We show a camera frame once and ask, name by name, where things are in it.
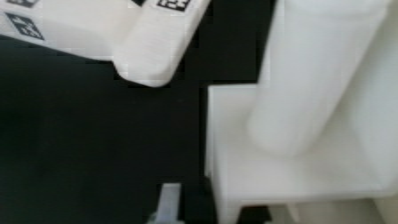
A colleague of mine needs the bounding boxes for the white chair seat block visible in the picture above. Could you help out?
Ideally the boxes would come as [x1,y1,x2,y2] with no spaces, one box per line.
[204,0,398,224]

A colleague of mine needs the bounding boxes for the white leg with peg front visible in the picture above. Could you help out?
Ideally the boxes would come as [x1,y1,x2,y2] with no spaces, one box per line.
[247,0,392,156]

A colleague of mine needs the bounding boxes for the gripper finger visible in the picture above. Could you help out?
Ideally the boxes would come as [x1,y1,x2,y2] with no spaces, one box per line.
[145,183,185,224]

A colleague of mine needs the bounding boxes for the white chair back frame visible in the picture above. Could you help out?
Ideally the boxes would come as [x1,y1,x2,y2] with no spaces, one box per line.
[0,0,211,87]

